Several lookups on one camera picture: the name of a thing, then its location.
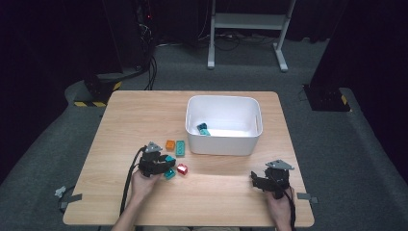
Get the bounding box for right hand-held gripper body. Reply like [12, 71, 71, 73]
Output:
[262, 159, 295, 200]

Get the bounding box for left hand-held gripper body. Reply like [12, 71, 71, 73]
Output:
[138, 141, 166, 178]

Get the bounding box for blue toy block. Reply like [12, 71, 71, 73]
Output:
[196, 122, 212, 138]

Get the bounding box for person's right hand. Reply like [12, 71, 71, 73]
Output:
[264, 186, 294, 225]

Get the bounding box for black equipment rack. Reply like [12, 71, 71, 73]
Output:
[102, 0, 157, 72]

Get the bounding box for person's left hand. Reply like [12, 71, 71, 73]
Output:
[130, 168, 164, 202]

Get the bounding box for black floor cables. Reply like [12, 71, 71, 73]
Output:
[157, 29, 277, 53]

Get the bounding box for white metal stand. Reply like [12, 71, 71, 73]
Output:
[206, 0, 298, 73]

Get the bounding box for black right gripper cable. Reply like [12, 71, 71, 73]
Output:
[283, 186, 298, 231]

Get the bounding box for white plastic bin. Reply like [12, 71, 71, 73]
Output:
[185, 94, 264, 157]

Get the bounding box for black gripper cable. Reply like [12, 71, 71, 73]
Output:
[118, 145, 147, 218]
[283, 186, 298, 231]

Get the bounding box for grey tape strip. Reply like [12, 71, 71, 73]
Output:
[57, 192, 84, 212]
[296, 192, 319, 205]

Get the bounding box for black striped stand base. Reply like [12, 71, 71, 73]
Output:
[72, 71, 124, 109]
[302, 84, 352, 113]

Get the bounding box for teal flat toy plate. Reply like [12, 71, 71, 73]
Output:
[174, 140, 187, 158]

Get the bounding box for black hanging cable bundle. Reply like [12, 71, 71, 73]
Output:
[138, 18, 159, 91]

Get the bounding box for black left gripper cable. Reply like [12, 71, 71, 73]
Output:
[118, 145, 147, 218]

